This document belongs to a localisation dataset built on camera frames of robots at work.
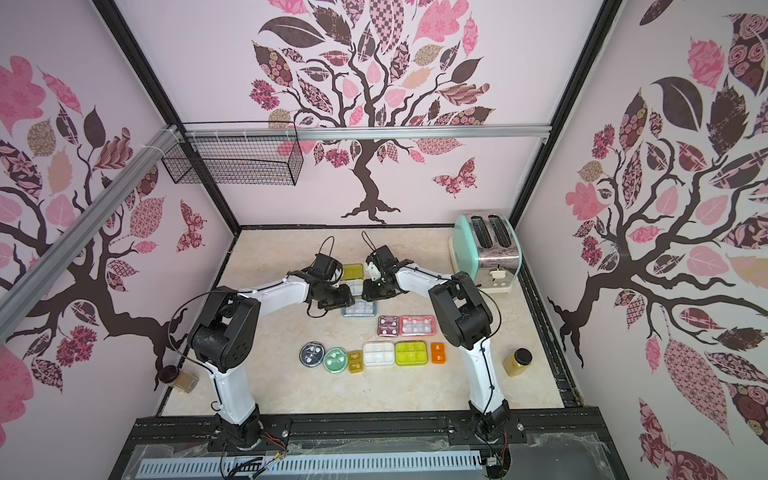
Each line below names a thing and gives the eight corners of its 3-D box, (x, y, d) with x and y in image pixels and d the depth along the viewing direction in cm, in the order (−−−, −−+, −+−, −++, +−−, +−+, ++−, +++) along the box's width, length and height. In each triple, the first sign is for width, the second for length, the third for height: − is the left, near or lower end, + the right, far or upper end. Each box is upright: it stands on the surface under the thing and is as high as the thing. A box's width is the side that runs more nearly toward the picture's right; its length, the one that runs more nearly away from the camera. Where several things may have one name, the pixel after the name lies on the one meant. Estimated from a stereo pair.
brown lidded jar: (175, 393, 82) (153, 382, 74) (182, 376, 85) (162, 364, 77) (193, 393, 82) (174, 382, 74) (200, 376, 85) (182, 364, 77)
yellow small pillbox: (347, 372, 85) (346, 369, 84) (349, 353, 89) (348, 350, 87) (363, 372, 85) (362, 369, 84) (364, 353, 89) (363, 350, 87)
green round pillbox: (322, 372, 86) (320, 369, 84) (325, 350, 90) (324, 347, 88) (347, 372, 86) (346, 369, 84) (349, 350, 90) (348, 347, 88)
